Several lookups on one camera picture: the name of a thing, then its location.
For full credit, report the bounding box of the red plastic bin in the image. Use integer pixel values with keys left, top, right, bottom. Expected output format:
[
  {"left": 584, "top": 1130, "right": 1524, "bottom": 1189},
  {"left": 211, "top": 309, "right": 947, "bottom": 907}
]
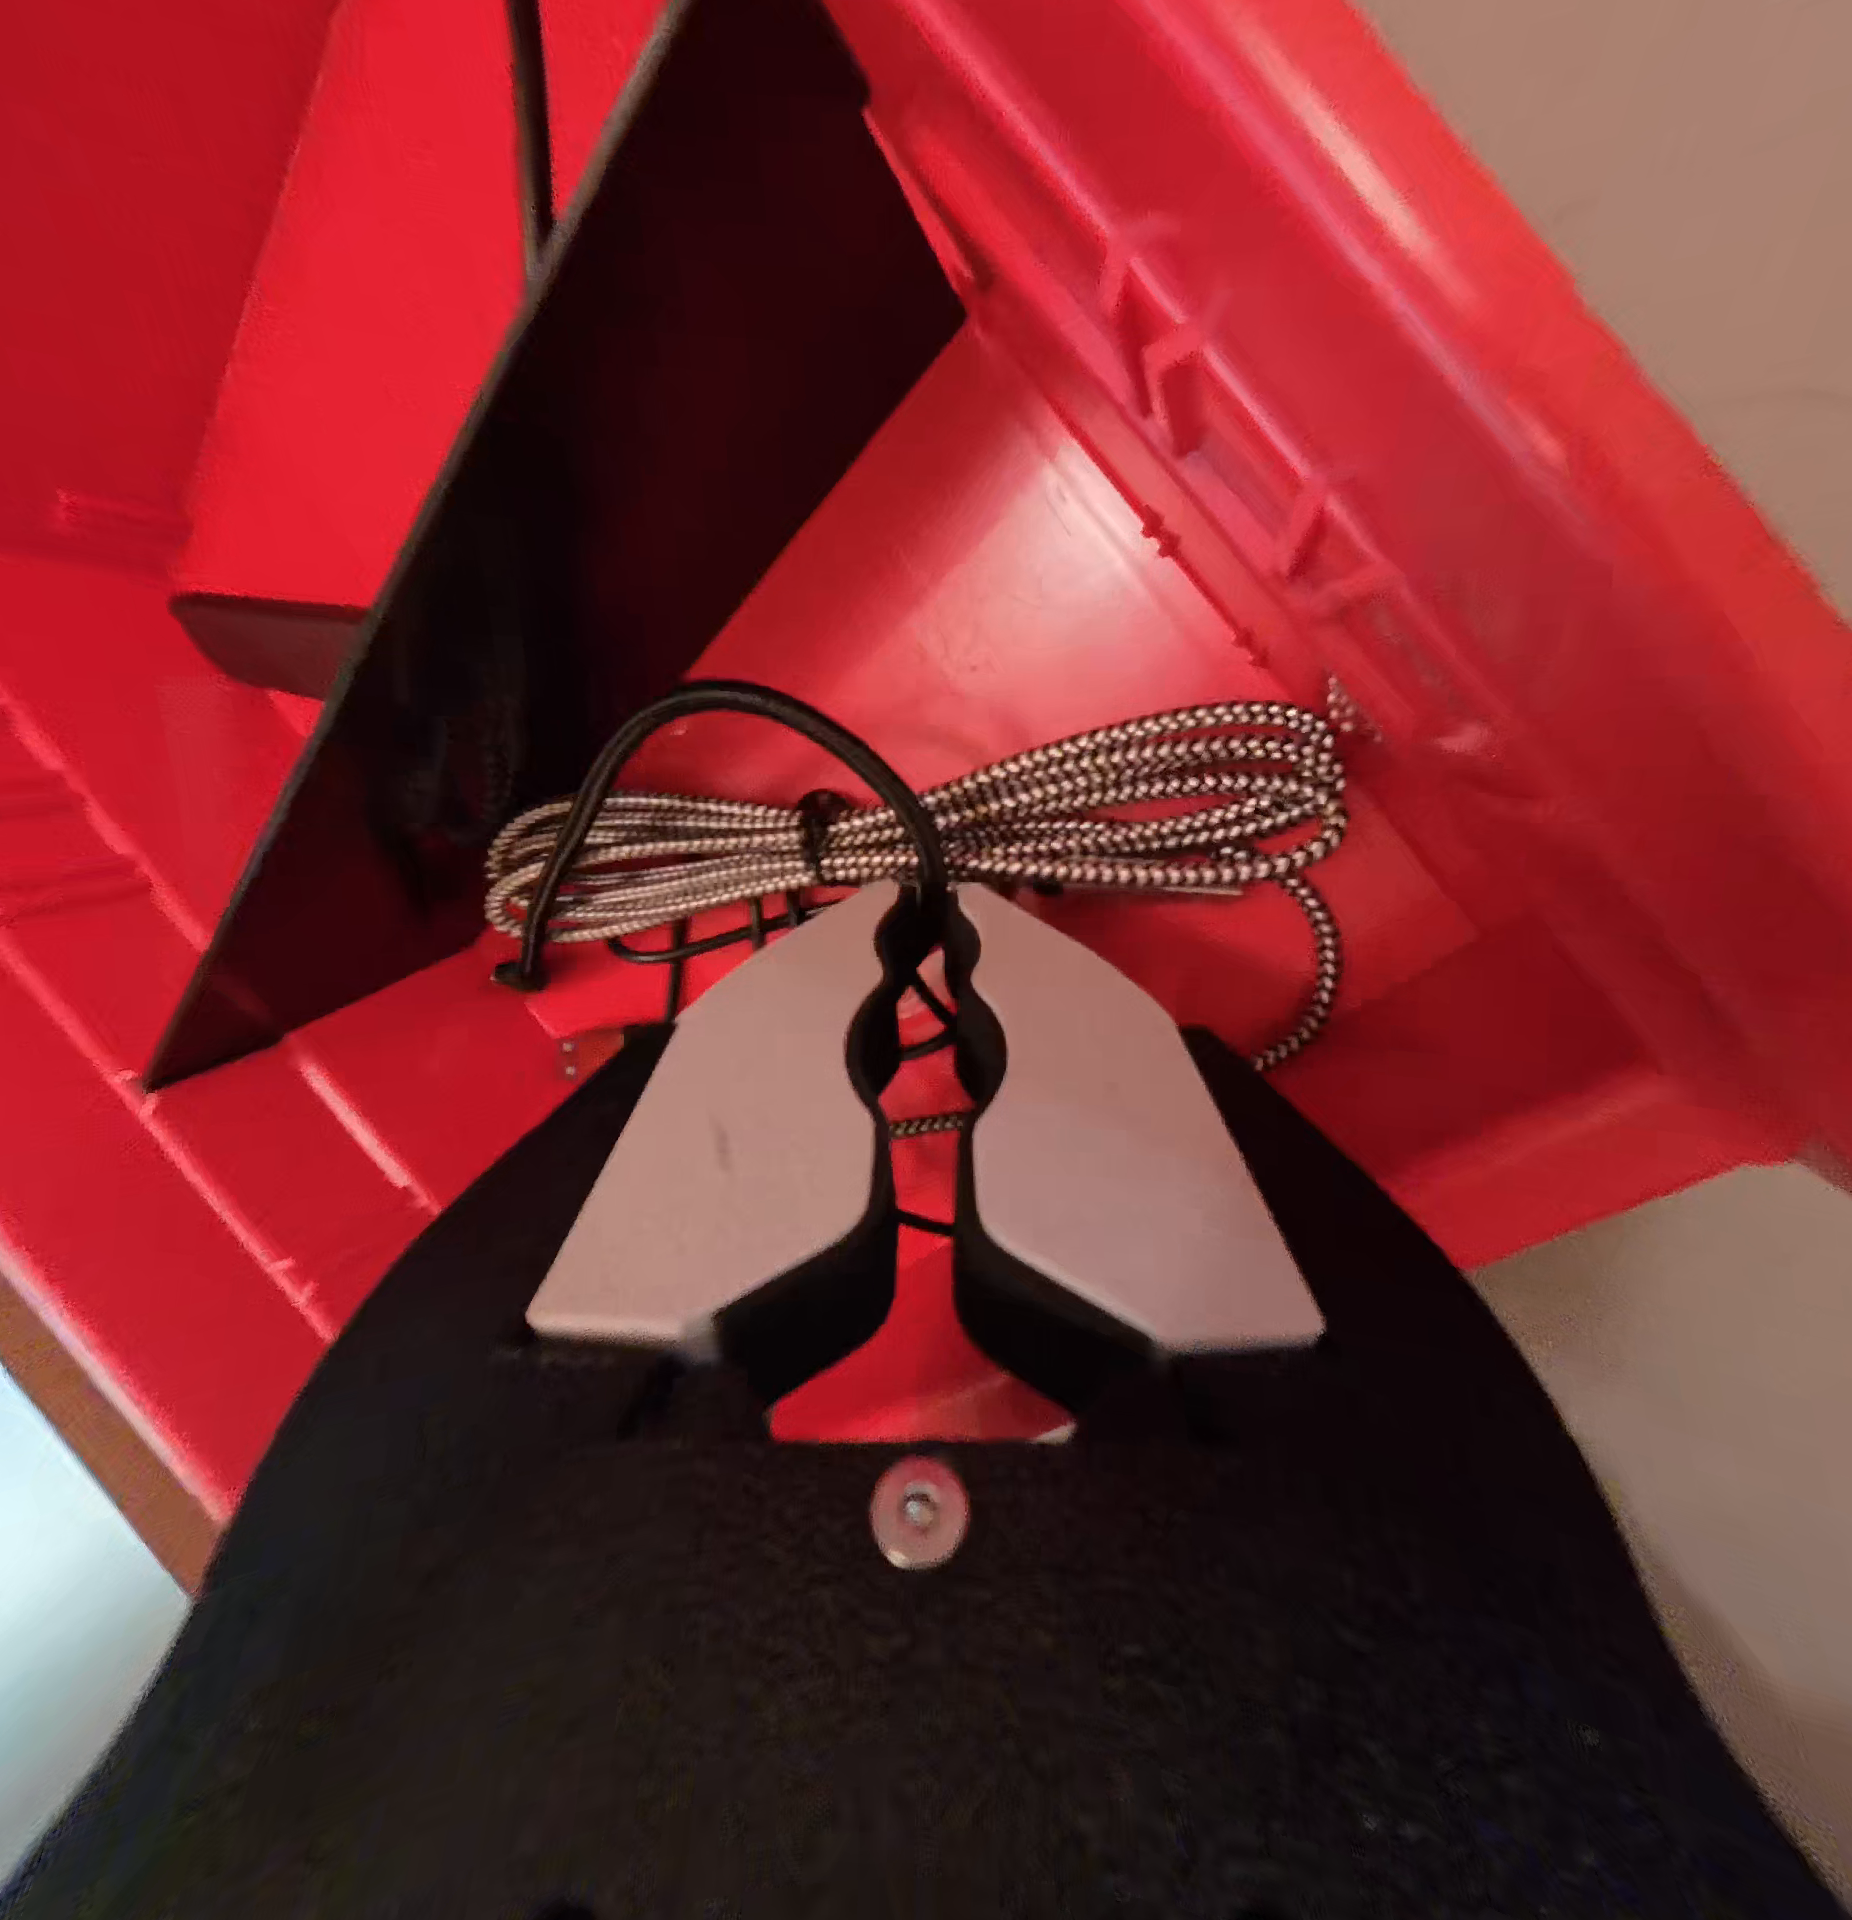
[{"left": 0, "top": 0, "right": 1852, "bottom": 1523}]

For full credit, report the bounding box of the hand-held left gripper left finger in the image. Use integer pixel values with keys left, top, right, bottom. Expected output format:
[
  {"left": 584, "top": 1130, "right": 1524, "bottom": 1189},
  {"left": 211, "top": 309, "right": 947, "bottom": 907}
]
[{"left": 525, "top": 881, "right": 903, "bottom": 1405}]

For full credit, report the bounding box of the black-white braided cable bundle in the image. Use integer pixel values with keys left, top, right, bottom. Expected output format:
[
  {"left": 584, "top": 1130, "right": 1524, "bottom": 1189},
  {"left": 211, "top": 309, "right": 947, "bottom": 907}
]
[{"left": 482, "top": 695, "right": 1352, "bottom": 1141}]

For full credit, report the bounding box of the black usb-c cable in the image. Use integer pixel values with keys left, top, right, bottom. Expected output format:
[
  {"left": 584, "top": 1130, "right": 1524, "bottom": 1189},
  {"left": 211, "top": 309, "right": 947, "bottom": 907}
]
[{"left": 492, "top": 681, "right": 969, "bottom": 1262}]

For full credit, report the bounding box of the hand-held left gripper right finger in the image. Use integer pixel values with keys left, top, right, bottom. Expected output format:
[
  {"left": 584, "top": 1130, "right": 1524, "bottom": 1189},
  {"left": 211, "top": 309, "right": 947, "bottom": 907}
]
[{"left": 947, "top": 884, "right": 1328, "bottom": 1412}]

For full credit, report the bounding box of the black bin divider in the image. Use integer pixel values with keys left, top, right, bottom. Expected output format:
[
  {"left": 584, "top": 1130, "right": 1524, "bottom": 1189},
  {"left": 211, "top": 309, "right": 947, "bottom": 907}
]
[{"left": 144, "top": 0, "right": 969, "bottom": 1093}]

